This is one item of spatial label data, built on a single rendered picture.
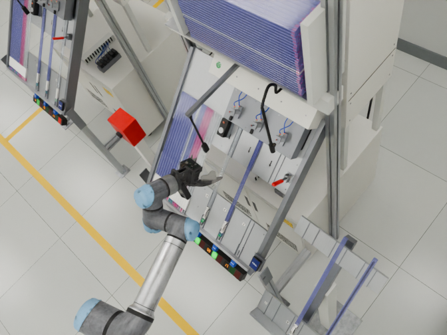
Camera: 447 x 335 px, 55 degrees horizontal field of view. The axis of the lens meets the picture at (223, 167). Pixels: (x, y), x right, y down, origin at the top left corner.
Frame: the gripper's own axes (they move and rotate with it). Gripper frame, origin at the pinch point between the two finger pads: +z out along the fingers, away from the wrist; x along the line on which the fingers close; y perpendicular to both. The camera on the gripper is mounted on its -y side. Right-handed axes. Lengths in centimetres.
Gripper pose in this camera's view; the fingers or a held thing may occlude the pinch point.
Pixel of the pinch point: (209, 169)
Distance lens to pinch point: 172.6
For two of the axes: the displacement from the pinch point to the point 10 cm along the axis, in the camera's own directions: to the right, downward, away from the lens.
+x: -7.2, -5.1, 4.8
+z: 6.8, -3.4, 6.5
